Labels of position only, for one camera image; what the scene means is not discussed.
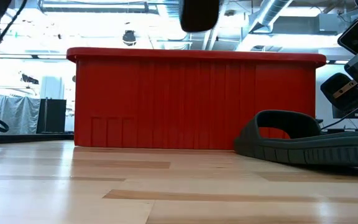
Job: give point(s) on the dark grey slide sandal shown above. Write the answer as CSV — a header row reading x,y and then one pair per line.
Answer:
x,y
199,15
322,152

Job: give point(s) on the dark ceiling dome lamp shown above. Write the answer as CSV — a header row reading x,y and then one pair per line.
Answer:
x,y
129,38

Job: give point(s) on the silver ventilation duct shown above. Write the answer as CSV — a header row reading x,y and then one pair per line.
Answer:
x,y
270,14

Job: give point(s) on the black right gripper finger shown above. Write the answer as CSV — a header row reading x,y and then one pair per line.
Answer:
x,y
342,93

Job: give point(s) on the grey tarp cover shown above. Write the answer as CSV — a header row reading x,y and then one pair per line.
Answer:
x,y
14,115

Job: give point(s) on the red plastic bin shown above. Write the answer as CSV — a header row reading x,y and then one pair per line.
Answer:
x,y
182,99

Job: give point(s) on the black table edge rail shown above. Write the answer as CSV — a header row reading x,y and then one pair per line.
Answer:
x,y
33,138

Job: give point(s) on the white cabinet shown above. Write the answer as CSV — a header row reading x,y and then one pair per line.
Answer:
x,y
52,87

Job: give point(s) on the black computer monitor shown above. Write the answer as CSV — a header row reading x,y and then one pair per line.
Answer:
x,y
357,114

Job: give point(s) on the black cabinet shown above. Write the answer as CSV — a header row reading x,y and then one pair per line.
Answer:
x,y
53,115

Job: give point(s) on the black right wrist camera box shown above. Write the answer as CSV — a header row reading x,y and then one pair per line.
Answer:
x,y
357,34

